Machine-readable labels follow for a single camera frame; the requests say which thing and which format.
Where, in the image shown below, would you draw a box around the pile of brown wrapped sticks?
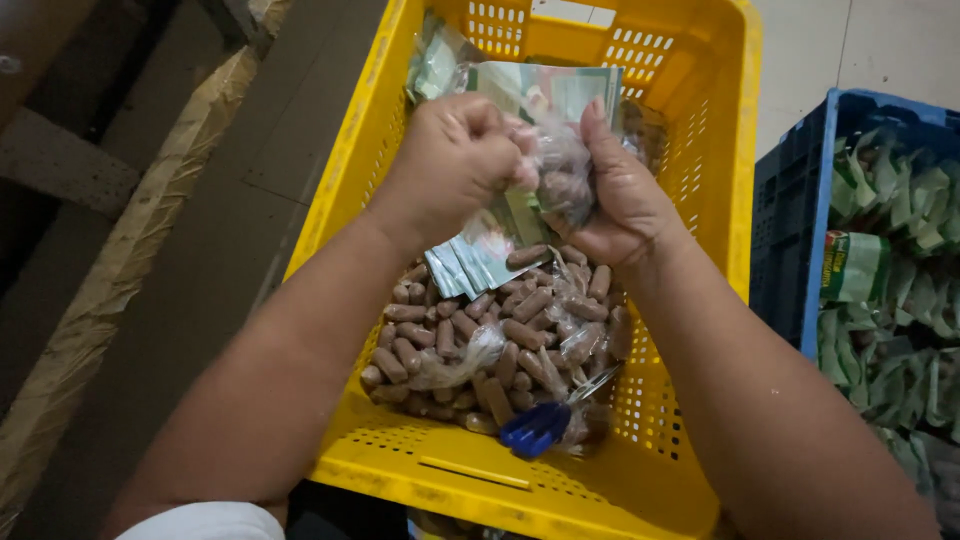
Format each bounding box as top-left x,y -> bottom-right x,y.
360,243 -> 636,453

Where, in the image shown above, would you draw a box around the dark wooden frame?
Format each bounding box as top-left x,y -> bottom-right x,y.
0,0 -> 256,301

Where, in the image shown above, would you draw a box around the person's right hand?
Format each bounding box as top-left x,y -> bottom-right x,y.
541,97 -> 696,272

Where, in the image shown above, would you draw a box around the blue plastic crate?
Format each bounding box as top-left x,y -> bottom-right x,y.
750,87 -> 960,540

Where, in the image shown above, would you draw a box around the heap of filled green packets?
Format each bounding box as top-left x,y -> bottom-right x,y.
816,127 -> 960,540

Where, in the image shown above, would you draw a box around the blue-handled scissors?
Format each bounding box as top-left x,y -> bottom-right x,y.
499,363 -> 625,461

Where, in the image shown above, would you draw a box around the stack of green foil packets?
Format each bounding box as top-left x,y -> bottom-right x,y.
405,10 -> 628,302

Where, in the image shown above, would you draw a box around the yellow plastic crate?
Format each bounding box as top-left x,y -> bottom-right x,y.
283,0 -> 765,540

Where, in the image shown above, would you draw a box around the white sleeve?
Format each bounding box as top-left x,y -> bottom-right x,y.
114,501 -> 288,540

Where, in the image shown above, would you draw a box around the person's left hand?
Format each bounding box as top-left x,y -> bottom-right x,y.
365,93 -> 542,253

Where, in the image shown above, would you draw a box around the clear plastic bag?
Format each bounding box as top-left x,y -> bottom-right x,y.
516,112 -> 603,235

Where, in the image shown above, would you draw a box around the tape-wrapped cardboard board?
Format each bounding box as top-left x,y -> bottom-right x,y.
0,0 -> 295,526

